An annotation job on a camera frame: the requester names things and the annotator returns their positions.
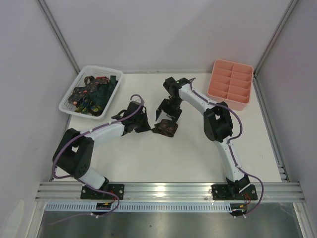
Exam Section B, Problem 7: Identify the dark brown floral tie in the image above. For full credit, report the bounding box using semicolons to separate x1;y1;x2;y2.
152;119;178;138

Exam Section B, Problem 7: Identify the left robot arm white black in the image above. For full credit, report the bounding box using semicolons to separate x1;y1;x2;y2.
53;101;151;191

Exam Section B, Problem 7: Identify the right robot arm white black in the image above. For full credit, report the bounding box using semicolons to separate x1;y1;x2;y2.
152;77;250;198

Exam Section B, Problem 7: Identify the dark green tie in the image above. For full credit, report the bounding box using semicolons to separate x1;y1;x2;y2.
89;75;118;116

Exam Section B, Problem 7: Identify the pink divided organizer tray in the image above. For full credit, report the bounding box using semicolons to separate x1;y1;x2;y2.
207;59;254;111

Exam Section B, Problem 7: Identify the white plastic basket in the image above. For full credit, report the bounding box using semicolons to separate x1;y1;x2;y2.
58;65;123;120

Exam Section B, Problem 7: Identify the right aluminium corner post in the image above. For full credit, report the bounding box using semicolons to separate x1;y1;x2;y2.
254;0;298;75

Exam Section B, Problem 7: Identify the aluminium corner post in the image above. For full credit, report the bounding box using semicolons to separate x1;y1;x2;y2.
35;0;80;73
254;0;298;75

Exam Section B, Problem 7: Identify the white slotted cable duct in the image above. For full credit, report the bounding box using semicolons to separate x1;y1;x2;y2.
45;202;238;213

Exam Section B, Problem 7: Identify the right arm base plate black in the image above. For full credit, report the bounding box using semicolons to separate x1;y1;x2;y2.
211;184;258;201

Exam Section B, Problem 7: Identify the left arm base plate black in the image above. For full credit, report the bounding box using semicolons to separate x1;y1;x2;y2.
80;183;125;200

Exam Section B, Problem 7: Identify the aluminium mounting rail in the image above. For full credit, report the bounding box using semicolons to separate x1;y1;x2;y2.
35;181;305;203

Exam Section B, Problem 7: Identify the left aluminium corner post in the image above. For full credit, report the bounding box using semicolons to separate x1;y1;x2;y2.
35;0;80;73

